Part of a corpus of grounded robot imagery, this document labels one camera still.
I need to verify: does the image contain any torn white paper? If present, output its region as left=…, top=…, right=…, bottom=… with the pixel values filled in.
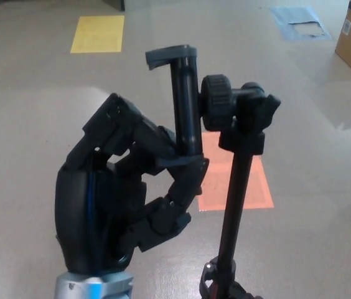
left=289, top=21, right=327, bottom=38

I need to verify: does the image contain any blue plastic sheet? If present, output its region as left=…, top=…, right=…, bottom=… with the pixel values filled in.
left=269, top=5, right=332, bottom=43

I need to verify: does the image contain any orange paper sheet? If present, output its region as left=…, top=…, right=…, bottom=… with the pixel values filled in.
left=197, top=131, right=275, bottom=213

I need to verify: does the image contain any yellow paper sheet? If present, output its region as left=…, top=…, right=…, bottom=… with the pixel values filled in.
left=70, top=15, right=125, bottom=54

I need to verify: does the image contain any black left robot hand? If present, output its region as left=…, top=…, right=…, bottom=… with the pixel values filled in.
left=54, top=92, right=210, bottom=275

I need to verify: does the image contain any dark furniture base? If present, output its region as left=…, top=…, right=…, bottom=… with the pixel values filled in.
left=100, top=0, right=126, bottom=12

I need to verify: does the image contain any black phone stand with clamp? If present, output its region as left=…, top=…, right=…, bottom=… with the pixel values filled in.
left=145, top=45, right=283, bottom=299

